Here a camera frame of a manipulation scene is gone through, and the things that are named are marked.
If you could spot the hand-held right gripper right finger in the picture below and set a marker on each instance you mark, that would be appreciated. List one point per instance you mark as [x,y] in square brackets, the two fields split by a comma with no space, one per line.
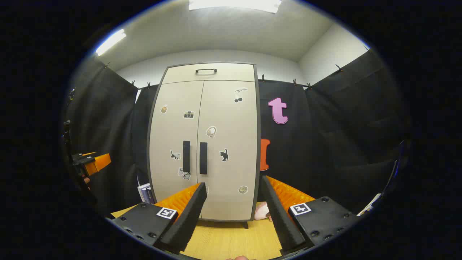
[281,216]

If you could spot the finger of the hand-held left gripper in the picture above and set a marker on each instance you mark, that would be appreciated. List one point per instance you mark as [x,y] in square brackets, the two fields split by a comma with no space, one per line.
[98,163]

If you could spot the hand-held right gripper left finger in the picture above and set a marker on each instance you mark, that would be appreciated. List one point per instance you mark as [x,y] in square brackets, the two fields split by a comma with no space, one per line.
[187,216]

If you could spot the cabinet door with camera sticker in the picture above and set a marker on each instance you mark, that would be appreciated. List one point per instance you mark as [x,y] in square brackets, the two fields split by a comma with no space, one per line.
[173,122]

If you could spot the cabinet door with headphone sticker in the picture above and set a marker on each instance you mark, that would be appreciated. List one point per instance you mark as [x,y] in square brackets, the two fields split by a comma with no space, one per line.
[231,122]

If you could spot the beige double-door shoe cabinet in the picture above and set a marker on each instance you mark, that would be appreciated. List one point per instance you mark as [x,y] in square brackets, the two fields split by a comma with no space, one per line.
[209,72]

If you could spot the pink plush toy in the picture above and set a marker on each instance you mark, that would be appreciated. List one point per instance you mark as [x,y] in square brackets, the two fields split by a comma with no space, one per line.
[260,212]

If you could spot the yellow wooden floor mat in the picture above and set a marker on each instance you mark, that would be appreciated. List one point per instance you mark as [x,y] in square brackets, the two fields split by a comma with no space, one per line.
[231,240]

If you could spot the black backdrop cloth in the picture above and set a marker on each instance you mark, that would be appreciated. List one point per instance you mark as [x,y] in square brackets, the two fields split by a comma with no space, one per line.
[332,144]

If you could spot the white printed sheet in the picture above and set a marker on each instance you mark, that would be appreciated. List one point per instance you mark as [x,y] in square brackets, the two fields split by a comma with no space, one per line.
[370,206]

